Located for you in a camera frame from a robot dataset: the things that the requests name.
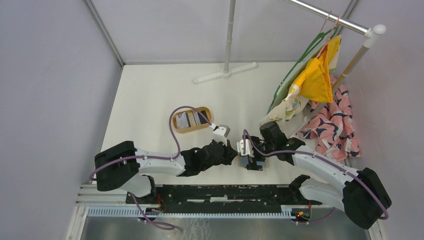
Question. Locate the white printed garment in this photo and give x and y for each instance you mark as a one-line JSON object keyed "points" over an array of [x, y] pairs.
{"points": [[293, 104]]}

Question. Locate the white clothes rack stand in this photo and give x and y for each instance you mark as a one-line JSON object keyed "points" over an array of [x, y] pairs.
{"points": [[226, 72]]}

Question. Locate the yellow garment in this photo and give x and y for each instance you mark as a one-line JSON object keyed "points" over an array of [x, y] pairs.
{"points": [[314, 82]]}

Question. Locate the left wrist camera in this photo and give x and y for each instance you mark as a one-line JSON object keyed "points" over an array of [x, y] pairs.
{"points": [[220, 133]]}

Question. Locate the light blue card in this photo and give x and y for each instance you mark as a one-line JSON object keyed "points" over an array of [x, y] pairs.
{"points": [[243, 161]]}

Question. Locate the green clothes hanger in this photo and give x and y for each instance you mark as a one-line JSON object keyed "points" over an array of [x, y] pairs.
{"points": [[310, 52]]}

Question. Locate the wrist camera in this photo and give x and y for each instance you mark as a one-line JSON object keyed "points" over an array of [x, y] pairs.
{"points": [[220, 133], [245, 148]]}

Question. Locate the wooden rack pole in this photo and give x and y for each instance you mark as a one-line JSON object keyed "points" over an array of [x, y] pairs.
{"points": [[353, 63]]}

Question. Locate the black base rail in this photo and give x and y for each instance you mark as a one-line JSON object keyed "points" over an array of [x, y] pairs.
{"points": [[225, 199]]}

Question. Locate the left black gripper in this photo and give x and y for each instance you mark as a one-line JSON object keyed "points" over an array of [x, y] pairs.
{"points": [[230, 153]]}

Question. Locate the cards in holder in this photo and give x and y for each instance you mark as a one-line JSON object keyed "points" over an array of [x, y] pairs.
{"points": [[188, 119]]}

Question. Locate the metal hanging rod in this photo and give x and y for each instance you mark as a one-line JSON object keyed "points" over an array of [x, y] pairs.
{"points": [[367, 32]]}

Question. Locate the pink patterned garment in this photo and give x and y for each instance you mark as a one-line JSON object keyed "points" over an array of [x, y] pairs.
{"points": [[333, 129]]}

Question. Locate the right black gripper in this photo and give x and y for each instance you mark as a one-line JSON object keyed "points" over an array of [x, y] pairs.
{"points": [[252, 165]]}

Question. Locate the pink clothes hanger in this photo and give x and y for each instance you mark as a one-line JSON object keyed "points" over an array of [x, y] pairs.
{"points": [[329, 36]]}

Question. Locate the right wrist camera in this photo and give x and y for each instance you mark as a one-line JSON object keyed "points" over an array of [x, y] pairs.
{"points": [[245, 148]]}

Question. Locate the tan oval card holder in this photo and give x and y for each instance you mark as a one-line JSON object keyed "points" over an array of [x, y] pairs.
{"points": [[183, 131]]}

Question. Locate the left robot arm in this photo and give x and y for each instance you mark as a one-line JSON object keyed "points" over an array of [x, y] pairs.
{"points": [[128, 168]]}

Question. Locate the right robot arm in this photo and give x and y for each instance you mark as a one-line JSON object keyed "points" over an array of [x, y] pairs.
{"points": [[360, 194]]}

